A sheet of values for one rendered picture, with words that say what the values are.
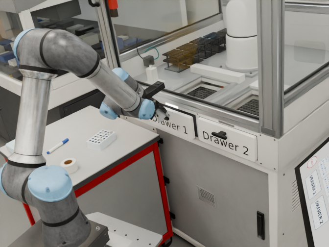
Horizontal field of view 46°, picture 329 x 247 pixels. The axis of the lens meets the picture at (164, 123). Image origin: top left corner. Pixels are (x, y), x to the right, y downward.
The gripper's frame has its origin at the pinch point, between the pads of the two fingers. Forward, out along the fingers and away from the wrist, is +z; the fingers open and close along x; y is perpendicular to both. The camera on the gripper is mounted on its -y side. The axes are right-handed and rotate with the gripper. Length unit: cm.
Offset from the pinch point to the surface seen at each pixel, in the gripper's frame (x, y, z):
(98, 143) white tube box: -24.7, 26.1, -3.5
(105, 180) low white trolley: -11.6, 38.8, 1.2
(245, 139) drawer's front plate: 41.8, -2.0, 2.1
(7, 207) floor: -133, 94, 46
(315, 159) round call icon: 77, 2, -15
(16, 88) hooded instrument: -118, 20, -7
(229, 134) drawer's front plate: 34.2, -1.9, 2.2
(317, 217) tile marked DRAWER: 87, 18, -23
